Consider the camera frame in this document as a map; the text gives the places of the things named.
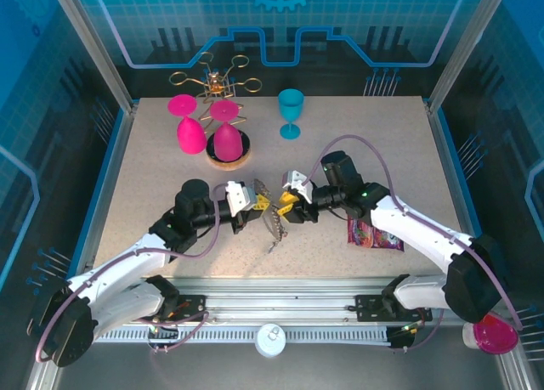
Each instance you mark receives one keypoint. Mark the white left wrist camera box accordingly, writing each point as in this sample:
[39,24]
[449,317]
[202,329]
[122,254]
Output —
[240,199]

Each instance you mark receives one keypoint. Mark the colourful candy packet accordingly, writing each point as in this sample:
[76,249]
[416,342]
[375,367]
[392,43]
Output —
[374,237]

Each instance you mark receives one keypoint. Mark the aluminium frame post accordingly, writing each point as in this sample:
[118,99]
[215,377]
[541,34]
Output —
[98,46]
[463,46]

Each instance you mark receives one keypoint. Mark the small white cup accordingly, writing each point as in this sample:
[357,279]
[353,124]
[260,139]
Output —
[468,338]

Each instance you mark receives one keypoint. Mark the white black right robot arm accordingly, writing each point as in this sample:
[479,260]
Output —
[408,228]

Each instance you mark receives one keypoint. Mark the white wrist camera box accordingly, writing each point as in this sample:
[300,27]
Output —
[240,199]
[295,179]

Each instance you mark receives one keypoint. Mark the round cork rack base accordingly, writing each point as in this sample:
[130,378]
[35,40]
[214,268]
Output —
[229,164]

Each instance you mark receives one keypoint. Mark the large grey keyring plate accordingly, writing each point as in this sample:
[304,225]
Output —
[261,186]

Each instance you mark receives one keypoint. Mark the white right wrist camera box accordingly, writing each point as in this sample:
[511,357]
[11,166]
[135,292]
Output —
[295,179]

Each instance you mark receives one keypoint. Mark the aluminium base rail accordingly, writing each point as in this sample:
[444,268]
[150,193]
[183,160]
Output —
[276,305]

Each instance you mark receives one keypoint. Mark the pink plastic wine glass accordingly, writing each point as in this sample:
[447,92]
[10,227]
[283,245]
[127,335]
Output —
[226,141]
[190,137]

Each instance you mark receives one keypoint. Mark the teal plastic wine glass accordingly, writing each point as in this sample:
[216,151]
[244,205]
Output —
[291,103]

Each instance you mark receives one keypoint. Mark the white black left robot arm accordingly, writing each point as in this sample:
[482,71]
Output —
[123,262]

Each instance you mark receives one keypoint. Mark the aluminium frame side rail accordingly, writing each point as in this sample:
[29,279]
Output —
[452,173]
[109,173]

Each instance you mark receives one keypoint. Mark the pink plastic cup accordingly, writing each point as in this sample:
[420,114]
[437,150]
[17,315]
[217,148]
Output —
[495,337]

